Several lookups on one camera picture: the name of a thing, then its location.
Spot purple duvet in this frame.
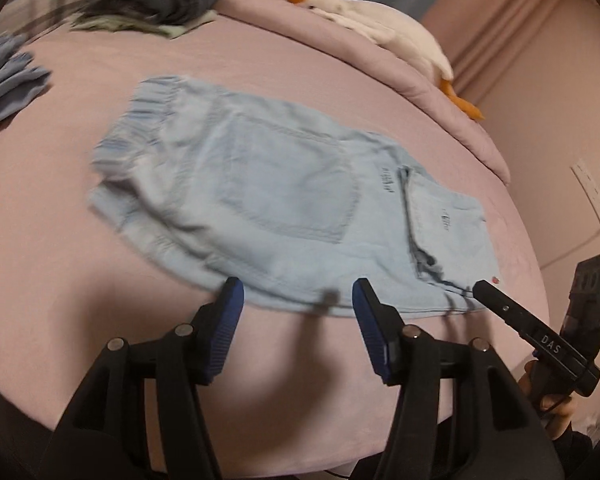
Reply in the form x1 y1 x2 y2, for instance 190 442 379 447
215 0 512 186

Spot person's right forearm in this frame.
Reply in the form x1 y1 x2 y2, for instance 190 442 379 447
545 410 597 480

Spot folded pale green cloth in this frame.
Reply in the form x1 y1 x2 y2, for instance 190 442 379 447
70 7 218 41

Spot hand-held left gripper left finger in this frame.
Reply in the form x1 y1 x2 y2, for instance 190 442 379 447
45 276 245 480

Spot folded blue clothes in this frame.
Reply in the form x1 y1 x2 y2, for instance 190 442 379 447
0 35 53 131

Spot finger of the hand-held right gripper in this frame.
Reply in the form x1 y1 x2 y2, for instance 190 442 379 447
472 280 533 342

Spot person's right hand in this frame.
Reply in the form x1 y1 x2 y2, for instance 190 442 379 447
522 360 577 437

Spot light blue denim shorts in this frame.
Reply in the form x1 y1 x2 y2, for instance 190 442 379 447
89 75 502 318

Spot white goose plush toy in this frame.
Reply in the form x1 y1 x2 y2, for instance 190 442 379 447
272 0 486 121

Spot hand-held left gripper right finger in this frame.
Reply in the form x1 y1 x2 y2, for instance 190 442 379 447
351 277 566 480

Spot white wall socket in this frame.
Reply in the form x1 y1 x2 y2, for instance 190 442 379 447
571 159 600 231

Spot pink curtain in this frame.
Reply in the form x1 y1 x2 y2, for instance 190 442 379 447
422 0 588 106

